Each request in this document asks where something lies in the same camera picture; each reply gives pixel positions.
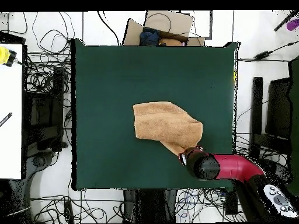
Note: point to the orange terry towel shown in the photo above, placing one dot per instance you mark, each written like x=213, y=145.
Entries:
x=163, y=123

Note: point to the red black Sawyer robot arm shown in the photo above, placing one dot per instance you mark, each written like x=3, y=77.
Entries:
x=233, y=166

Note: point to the black box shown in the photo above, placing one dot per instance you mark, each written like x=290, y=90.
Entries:
x=231, y=203

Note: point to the black upright bar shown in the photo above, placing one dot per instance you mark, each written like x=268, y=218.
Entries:
x=257, y=105

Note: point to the dark green table cloth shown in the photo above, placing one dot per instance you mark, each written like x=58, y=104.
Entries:
x=105, y=93

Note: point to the black monitor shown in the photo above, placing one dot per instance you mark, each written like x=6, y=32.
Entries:
x=279, y=109

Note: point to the orange cloth in box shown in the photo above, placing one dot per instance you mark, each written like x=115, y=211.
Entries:
x=170, y=42

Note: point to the green cloth on side table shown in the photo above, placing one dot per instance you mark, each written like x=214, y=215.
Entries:
x=294, y=116

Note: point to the black power strip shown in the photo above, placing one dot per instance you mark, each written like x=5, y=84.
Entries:
x=69, y=211

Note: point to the dark blue cloth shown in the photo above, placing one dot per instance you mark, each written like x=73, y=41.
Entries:
x=149, y=37

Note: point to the brown cardboard box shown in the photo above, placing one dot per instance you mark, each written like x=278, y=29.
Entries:
x=177, y=23

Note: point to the grey wheeled stand base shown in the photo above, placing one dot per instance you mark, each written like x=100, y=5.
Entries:
x=39, y=161

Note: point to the black equipment stand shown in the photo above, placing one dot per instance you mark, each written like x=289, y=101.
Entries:
x=46, y=112

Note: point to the black rod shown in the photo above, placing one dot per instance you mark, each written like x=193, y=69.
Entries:
x=283, y=22

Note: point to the purple object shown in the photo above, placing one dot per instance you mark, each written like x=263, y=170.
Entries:
x=293, y=24

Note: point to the black marker pen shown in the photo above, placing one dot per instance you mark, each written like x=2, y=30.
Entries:
x=5, y=119

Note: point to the white side table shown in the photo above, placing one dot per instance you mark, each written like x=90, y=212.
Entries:
x=10, y=93

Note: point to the yellow and black tool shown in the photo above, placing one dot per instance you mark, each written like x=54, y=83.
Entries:
x=4, y=56

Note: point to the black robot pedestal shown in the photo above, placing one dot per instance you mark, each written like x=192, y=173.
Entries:
x=149, y=205

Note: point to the white panel with dark frame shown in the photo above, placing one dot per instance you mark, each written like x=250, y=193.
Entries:
x=201, y=23

